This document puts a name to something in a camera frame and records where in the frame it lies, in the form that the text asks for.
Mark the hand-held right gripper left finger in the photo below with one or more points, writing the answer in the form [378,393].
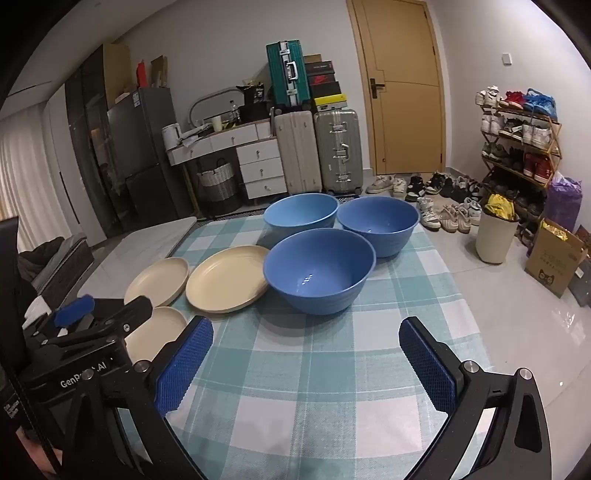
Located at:
[182,369]

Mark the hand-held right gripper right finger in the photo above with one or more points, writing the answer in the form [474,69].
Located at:
[429,369]

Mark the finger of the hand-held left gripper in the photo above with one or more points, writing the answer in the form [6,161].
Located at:
[74,311]
[129,316]

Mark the medium cream plate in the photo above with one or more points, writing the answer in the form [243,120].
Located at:
[152,337]
[157,281]

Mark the large cream plate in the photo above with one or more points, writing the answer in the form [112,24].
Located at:
[226,281]

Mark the light blue bowl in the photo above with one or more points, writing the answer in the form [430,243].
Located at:
[300,212]

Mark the marble top coffee table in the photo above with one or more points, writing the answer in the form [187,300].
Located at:
[138,244]

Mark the teal checked tablecloth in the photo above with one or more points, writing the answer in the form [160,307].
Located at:
[323,369]

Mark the white curtain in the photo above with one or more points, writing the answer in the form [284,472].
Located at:
[37,175]

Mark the white trash bin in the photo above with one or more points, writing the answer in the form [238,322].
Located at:
[496,240]

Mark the group of loose shoes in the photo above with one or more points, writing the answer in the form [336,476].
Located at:
[443,217]

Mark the woven laundry basket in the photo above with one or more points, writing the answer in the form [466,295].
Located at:
[217,187]

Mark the printed cardboard box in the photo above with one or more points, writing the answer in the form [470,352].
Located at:
[549,263]

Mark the dark grey fridge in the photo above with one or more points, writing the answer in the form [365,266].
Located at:
[147,147]

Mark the grey folded mat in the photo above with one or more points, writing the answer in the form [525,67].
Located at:
[581,286]

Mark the dark glass cabinet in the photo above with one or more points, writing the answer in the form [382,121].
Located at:
[87,138]

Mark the yellow plastic bag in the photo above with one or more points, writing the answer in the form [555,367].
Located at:
[501,205]

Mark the white kettle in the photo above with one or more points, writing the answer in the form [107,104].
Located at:
[171,136]

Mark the white dressing table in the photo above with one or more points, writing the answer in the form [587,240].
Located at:
[217,141]

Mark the white drawer chest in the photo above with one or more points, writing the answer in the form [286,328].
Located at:
[261,168]

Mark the purple bag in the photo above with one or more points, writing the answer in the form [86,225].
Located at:
[563,203]

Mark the oval mirror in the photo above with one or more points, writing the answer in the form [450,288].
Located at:
[212,104]

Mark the beige suitcase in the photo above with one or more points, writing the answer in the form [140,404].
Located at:
[298,152]

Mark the silver suitcase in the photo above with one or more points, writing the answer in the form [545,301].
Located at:
[339,147]

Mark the red bottle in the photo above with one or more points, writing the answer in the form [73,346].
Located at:
[142,74]

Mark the tall flat cardboard panel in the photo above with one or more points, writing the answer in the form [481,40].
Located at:
[115,69]

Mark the brown cardboard box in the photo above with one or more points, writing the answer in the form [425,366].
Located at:
[159,71]

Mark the black bag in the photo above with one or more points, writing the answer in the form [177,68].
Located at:
[251,99]

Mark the wooden shoe rack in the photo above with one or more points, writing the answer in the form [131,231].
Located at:
[554,152]

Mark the yellow wooden door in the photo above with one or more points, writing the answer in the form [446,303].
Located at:
[401,120]

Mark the rows of shelved shoes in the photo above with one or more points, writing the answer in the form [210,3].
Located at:
[512,129]

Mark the black yellow shoe box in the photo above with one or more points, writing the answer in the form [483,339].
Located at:
[330,102]

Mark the teal suitcase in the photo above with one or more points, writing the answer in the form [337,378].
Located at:
[288,74]

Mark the black shoe box red logo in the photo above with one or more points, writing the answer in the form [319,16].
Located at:
[324,78]

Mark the brown shoe box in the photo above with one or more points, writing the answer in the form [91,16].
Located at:
[312,58]

